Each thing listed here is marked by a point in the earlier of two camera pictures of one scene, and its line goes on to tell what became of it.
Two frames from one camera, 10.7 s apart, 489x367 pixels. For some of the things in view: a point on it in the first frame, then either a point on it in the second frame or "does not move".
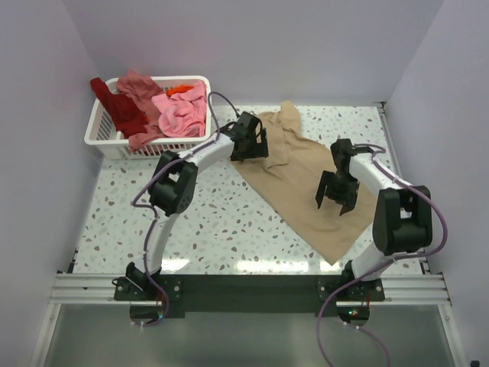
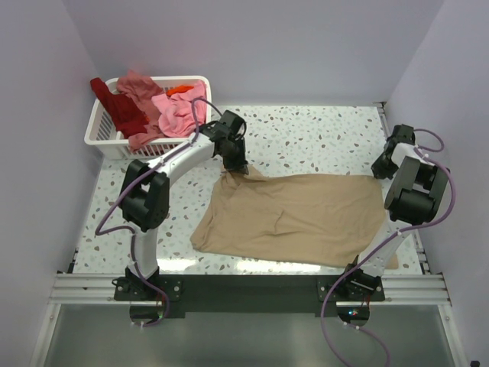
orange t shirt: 173,90 does not move
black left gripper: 260,151 -> 241,163
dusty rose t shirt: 142,89 does not move
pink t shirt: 183,114 does not move
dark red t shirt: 128,119 does not move
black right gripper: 348,199 -> 380,173
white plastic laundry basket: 105,141 does not move
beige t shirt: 290,177 -> 320,219
